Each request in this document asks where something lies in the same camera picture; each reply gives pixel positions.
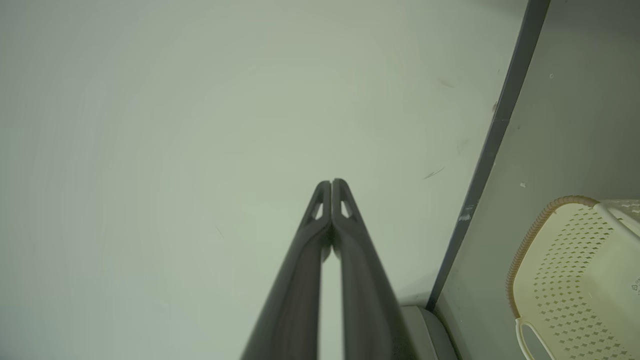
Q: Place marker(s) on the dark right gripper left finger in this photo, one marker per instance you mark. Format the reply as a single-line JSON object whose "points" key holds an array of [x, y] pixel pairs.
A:
{"points": [[295, 300]]}

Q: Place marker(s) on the cream perforated laundry basket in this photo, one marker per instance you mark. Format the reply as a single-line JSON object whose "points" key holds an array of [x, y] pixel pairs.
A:
{"points": [[575, 280]]}

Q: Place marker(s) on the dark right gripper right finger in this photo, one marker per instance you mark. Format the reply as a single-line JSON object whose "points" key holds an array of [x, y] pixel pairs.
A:
{"points": [[365, 300]]}

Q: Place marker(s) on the black skirting board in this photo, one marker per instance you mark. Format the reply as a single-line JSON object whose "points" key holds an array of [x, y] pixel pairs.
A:
{"points": [[495, 135]]}

